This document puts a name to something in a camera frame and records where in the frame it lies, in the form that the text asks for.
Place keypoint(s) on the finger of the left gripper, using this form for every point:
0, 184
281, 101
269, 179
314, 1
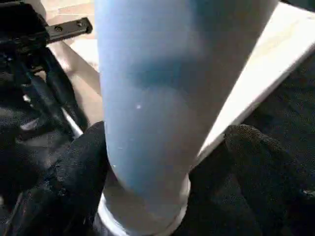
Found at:
44, 105
61, 91

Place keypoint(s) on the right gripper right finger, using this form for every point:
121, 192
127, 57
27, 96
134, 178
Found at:
275, 187

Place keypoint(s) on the black mat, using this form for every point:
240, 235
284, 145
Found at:
290, 113

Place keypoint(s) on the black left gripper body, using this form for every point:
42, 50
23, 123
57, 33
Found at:
34, 39

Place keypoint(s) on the white plastic table leg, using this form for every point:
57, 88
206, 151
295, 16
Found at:
162, 98

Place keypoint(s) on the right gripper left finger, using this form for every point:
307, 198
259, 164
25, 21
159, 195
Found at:
64, 191

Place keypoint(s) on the white plastic table top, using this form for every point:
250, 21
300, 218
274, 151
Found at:
266, 64

